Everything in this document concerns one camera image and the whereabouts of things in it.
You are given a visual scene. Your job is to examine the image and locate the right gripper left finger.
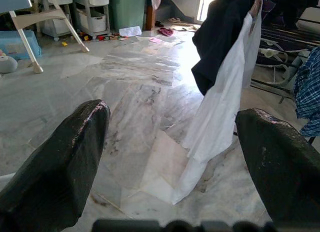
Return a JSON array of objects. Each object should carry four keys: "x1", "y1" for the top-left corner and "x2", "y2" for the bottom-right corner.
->
[{"x1": 0, "y1": 99, "x2": 111, "y2": 232}]

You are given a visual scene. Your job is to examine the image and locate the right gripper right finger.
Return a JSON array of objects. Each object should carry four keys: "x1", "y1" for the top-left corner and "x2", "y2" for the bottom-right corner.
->
[{"x1": 234, "y1": 108, "x2": 320, "y2": 227}]

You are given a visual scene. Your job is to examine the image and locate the dark navy trousers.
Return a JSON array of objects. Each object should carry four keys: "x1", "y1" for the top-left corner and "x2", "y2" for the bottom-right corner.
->
[{"x1": 191, "y1": 0, "x2": 262, "y2": 97}]

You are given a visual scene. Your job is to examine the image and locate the blue plaid shirt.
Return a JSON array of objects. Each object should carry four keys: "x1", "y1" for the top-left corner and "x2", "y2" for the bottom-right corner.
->
[{"x1": 292, "y1": 45, "x2": 320, "y2": 138}]

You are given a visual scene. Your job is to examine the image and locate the white garment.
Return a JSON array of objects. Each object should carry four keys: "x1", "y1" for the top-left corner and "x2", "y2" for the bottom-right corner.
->
[{"x1": 171, "y1": 0, "x2": 264, "y2": 206}]

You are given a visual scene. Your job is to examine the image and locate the grey round cushion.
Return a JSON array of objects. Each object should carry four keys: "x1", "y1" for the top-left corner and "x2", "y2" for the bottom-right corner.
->
[{"x1": 0, "y1": 55, "x2": 19, "y2": 74}]

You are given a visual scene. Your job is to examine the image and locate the light blue plastic tub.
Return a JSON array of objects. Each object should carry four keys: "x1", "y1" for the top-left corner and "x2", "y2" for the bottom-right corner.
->
[{"x1": 0, "y1": 29, "x2": 43, "y2": 61}]

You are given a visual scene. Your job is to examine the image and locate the colourful toy train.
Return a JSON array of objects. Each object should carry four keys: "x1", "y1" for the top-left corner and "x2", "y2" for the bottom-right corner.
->
[{"x1": 79, "y1": 31, "x2": 128, "y2": 42}]

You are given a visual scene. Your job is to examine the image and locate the black metal drying rack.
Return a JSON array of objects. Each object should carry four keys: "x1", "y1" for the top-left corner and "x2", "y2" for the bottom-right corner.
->
[{"x1": 250, "y1": 5, "x2": 320, "y2": 104}]

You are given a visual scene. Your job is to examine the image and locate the white plastic drawer unit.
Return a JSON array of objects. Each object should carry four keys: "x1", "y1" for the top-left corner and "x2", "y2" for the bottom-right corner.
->
[{"x1": 39, "y1": 0, "x2": 74, "y2": 42}]

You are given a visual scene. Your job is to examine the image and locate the beige baby high chair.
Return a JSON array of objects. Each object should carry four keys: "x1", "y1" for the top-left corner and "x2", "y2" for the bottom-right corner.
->
[{"x1": 0, "y1": 0, "x2": 90, "y2": 74}]

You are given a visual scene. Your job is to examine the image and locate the grey cart white drawers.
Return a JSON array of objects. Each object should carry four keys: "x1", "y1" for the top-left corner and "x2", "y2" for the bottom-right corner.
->
[{"x1": 72, "y1": 0, "x2": 111, "y2": 40}]

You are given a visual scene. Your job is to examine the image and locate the green plastic bin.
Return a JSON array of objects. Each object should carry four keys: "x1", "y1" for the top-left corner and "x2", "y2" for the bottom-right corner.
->
[{"x1": 109, "y1": 0, "x2": 148, "y2": 33}]

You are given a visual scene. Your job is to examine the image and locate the magenta slipper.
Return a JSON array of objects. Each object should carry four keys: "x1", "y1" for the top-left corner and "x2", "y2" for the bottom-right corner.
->
[{"x1": 157, "y1": 27, "x2": 175, "y2": 37}]

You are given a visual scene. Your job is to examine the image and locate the beige floor mat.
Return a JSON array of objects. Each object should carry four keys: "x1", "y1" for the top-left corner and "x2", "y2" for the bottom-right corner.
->
[{"x1": 166, "y1": 16, "x2": 199, "y2": 33}]

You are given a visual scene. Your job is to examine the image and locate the white tubular frame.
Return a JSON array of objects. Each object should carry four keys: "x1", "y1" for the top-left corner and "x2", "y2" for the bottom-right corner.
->
[{"x1": 257, "y1": 38, "x2": 312, "y2": 86}]

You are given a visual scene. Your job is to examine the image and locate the brown wooden post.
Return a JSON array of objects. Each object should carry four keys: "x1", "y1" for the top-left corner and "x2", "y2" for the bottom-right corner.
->
[{"x1": 145, "y1": 5, "x2": 157, "y2": 31}]

